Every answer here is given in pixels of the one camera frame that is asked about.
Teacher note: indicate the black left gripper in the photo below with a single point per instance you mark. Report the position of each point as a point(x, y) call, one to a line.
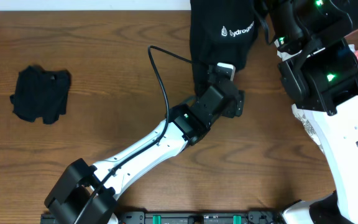
point(235, 105)

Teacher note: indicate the black polo shirt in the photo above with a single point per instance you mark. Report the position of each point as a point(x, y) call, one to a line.
point(221, 31)

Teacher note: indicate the white fern print garment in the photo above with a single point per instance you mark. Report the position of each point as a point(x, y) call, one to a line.
point(299, 114)

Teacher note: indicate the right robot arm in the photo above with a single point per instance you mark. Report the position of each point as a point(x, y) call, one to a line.
point(320, 74)

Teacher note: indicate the folded black garment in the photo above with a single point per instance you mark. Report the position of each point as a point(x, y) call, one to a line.
point(41, 93)

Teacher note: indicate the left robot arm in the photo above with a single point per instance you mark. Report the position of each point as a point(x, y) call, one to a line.
point(89, 193)

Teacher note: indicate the white crumpled garment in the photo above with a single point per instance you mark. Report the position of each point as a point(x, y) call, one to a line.
point(281, 54)

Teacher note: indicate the black mounting rail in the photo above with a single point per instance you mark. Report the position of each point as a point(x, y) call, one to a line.
point(253, 216)

